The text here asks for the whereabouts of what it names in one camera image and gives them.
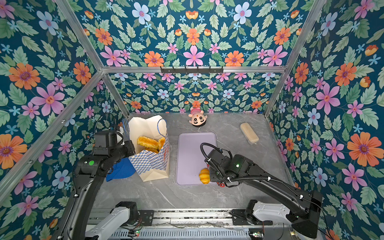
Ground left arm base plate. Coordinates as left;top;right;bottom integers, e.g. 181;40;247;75
121;210;155;228

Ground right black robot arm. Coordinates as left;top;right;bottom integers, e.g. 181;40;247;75
205;151;323;239

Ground checkered paper bag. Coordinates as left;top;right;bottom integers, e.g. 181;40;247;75
128;115;170;182

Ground square toast bread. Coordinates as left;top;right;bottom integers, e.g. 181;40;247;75
137;136;159;150

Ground lavender tray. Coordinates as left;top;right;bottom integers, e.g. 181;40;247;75
176;132;217;186

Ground yellow oval bread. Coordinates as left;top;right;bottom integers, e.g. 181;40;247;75
158;137;166;150

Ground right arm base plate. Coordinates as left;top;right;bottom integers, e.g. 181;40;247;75
229;209;273;226

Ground beige sponge block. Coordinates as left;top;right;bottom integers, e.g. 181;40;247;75
240;123;259;145

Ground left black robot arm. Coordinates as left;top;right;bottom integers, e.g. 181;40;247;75
52;141;135;240

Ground small croissant bread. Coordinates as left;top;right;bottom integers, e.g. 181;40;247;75
199;168;211;185

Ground cartoon face plush toy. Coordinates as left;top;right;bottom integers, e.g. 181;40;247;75
188;108;208;127

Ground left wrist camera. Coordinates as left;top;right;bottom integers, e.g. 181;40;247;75
93;130;124;156

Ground black hook rail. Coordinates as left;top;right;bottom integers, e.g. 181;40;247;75
160;67;224;74

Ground red silicone tongs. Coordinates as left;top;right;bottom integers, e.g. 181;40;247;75
217;182;226;188

